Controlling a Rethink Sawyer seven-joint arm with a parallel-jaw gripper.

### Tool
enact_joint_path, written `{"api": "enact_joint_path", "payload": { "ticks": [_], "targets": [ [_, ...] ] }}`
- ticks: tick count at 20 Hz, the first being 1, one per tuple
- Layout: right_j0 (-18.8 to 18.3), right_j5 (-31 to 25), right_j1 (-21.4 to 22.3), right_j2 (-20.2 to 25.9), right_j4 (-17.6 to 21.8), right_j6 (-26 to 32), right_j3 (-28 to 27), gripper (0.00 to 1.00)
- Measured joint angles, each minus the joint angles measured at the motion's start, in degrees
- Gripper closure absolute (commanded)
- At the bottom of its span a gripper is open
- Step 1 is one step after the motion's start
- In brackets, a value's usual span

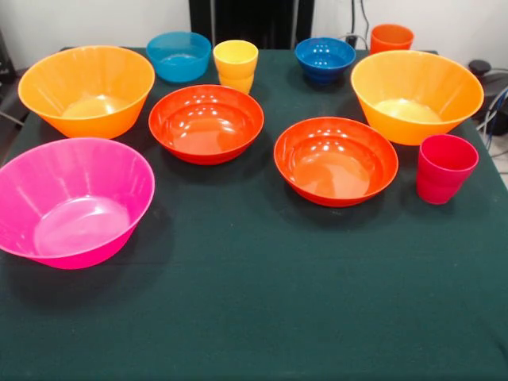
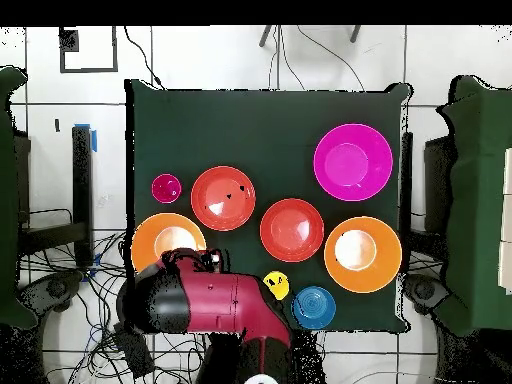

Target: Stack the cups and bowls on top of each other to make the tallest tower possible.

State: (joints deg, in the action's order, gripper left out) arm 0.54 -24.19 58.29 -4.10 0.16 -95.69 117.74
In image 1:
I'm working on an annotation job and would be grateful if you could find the light blue translucent bowl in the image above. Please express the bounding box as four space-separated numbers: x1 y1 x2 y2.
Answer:
145 31 213 84

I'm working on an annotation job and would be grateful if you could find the red plastic bowl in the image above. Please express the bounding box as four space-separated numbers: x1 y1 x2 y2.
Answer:
148 83 265 166
273 116 399 208

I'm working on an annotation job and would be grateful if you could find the dark green tablecloth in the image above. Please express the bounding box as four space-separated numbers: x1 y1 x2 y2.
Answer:
0 46 508 381

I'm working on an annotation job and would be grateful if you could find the yellow plastic cup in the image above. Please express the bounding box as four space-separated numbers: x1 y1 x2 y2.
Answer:
212 39 260 95

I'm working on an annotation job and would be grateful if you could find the dark blue plastic bowl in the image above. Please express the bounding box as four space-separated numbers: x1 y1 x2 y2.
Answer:
294 37 357 86

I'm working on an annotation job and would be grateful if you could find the large pink plastic bowl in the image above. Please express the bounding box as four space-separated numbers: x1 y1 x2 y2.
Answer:
0 137 156 271

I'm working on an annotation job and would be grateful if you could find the large orange plastic bowl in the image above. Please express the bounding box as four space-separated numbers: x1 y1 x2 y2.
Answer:
350 49 485 146
17 44 156 140

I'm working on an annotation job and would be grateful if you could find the crimson plastic cup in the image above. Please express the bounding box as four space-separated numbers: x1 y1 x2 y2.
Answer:
416 133 480 206

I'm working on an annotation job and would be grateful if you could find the orange plastic cup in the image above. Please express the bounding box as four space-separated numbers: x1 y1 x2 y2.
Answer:
370 23 415 56

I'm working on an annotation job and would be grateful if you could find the black chair base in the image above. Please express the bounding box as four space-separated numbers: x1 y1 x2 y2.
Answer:
467 59 508 120

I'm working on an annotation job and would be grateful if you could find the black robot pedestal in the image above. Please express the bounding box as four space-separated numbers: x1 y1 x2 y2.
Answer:
189 0 315 51

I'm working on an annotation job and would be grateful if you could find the grey wall cable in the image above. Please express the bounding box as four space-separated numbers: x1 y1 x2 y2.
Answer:
359 0 370 39

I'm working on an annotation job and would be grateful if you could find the tangle of floor cables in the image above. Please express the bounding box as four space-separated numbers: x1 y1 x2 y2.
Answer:
475 85 508 138

